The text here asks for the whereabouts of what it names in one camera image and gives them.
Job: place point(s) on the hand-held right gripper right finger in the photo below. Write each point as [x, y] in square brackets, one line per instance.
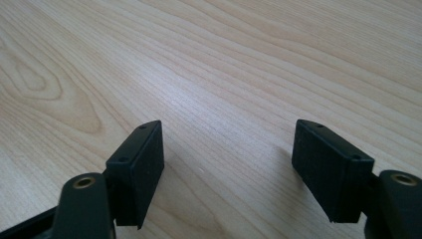
[331, 176]

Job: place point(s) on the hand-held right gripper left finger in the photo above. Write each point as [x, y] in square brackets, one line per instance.
[137, 176]

